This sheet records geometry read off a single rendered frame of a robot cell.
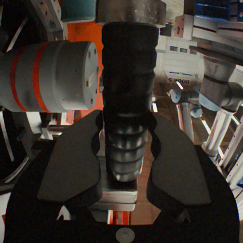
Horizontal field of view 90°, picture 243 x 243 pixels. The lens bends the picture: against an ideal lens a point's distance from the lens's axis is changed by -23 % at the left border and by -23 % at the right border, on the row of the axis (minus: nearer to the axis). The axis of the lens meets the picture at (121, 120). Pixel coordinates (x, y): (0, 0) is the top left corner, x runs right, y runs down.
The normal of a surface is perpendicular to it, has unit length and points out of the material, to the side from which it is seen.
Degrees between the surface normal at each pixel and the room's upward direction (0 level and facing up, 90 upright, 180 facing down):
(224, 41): 90
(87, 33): 90
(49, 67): 116
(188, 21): 90
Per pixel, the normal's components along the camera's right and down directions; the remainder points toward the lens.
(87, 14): 0.68, 0.23
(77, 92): -0.04, 0.59
